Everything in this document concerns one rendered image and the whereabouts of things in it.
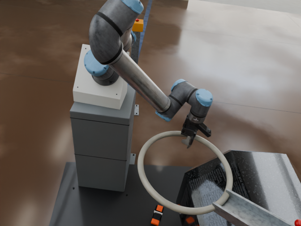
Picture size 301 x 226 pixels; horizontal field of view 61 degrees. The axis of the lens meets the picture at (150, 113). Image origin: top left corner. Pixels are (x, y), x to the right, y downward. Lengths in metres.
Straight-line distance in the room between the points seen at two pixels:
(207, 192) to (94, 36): 1.09
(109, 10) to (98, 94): 0.88
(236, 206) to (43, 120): 2.29
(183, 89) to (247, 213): 0.65
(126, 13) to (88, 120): 0.98
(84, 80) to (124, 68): 0.78
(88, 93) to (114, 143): 0.40
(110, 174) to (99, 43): 1.40
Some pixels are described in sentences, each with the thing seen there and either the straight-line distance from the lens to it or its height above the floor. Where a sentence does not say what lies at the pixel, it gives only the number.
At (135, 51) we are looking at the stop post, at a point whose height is 0.79.
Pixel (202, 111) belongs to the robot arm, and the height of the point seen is 1.18.
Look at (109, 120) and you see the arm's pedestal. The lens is 1.74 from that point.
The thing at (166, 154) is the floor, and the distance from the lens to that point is 2.66.
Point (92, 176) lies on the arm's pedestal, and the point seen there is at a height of 0.18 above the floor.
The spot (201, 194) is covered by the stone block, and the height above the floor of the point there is 0.66.
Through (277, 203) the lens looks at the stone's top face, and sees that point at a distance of 1.53.
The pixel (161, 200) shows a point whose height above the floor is 0.95.
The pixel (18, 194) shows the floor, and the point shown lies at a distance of 2.47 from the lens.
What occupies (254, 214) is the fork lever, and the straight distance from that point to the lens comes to 1.30.
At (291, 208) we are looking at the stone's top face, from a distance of 1.56.
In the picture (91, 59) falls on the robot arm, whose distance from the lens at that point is 1.52.
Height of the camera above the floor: 1.96
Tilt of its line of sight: 39 degrees down
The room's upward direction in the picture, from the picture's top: 8 degrees clockwise
